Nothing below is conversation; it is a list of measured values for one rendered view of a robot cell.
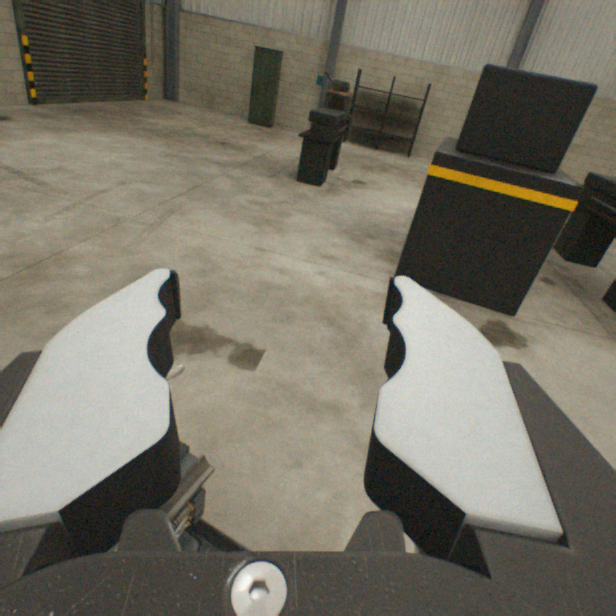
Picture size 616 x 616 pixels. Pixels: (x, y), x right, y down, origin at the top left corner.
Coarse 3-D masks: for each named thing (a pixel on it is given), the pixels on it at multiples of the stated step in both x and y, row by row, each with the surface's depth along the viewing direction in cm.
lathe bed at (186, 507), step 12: (180, 444) 90; (180, 456) 89; (192, 456) 90; (204, 456) 88; (192, 468) 85; (204, 468) 88; (180, 480) 82; (192, 480) 85; (204, 480) 86; (180, 492) 82; (192, 492) 83; (204, 492) 89; (168, 504) 79; (180, 504) 81; (192, 504) 86; (204, 504) 92; (168, 516) 78; (180, 516) 84; (192, 516) 89; (180, 528) 86
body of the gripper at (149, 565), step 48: (144, 528) 5; (384, 528) 5; (48, 576) 4; (96, 576) 4; (144, 576) 4; (192, 576) 4; (240, 576) 4; (288, 576) 4; (336, 576) 4; (384, 576) 4; (432, 576) 4; (480, 576) 4
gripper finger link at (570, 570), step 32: (512, 384) 8; (544, 416) 7; (544, 448) 6; (576, 448) 7; (544, 480) 6; (576, 480) 6; (608, 480) 6; (576, 512) 6; (608, 512) 6; (480, 544) 5; (512, 544) 5; (544, 544) 5; (576, 544) 5; (608, 544) 5; (512, 576) 5; (544, 576) 5; (576, 576) 5; (608, 576) 5; (544, 608) 5; (576, 608) 5; (608, 608) 5
